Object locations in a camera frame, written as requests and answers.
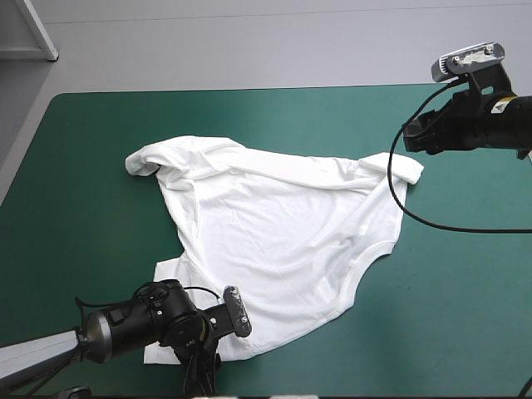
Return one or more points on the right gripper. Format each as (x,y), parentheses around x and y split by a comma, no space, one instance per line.
(449,124)

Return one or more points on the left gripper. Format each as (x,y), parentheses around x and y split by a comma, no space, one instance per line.
(199,353)

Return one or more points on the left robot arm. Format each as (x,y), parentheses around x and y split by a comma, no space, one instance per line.
(124,324)

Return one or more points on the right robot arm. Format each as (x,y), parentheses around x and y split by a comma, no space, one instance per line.
(509,124)

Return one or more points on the white T-shirt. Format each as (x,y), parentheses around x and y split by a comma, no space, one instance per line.
(282,232)

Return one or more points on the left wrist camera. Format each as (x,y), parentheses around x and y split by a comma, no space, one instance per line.
(237,311)

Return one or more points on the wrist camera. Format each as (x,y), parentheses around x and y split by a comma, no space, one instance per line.
(467,62)
(237,311)

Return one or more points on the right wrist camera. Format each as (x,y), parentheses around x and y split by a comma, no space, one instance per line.
(467,62)

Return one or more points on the white furniture frame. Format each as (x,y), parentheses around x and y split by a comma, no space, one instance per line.
(39,29)

